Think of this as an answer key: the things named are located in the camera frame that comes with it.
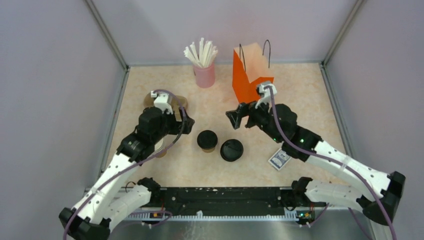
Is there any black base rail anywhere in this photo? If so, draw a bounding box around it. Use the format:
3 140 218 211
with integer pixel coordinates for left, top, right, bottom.
155 187 299 218

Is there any orange paper bag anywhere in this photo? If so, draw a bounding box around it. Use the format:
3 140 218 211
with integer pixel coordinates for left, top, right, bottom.
232 39 274 103

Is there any stack of black cup lids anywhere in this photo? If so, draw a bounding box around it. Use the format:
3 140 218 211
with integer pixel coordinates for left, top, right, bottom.
220 139 244 162

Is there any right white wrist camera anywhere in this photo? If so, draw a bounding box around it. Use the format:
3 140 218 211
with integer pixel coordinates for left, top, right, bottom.
255 81 277 109

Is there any brown pulp cup carrier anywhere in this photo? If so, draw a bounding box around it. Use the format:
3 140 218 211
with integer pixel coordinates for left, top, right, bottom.
143 93 188 113

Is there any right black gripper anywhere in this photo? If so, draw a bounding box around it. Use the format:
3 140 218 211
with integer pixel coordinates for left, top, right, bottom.
226 95 283 144

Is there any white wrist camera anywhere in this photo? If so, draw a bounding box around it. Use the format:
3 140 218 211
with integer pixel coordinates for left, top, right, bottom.
255 81 277 109
150 90 174 115

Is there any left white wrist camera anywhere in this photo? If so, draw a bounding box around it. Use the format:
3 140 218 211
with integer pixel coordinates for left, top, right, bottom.
150 90 174 115

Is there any blue playing card box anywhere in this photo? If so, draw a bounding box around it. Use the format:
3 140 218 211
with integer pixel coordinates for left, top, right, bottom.
267 148 291 171

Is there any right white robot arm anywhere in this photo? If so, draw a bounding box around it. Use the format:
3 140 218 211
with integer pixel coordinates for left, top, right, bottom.
225 102 406 226

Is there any single brown paper cup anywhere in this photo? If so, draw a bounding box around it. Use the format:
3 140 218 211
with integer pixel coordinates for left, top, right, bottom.
201 148 215 153

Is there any pink straw holder cup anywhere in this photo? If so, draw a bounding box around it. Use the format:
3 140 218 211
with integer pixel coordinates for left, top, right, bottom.
193 63 216 89

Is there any single black cup lid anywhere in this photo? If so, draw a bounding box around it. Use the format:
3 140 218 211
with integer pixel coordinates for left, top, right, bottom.
196 130 218 150

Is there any stack of brown paper cups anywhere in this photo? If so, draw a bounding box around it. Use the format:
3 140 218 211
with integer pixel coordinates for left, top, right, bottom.
153 138 167 158

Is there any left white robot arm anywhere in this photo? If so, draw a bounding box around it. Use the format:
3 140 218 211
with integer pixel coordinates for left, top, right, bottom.
59 107 195 240

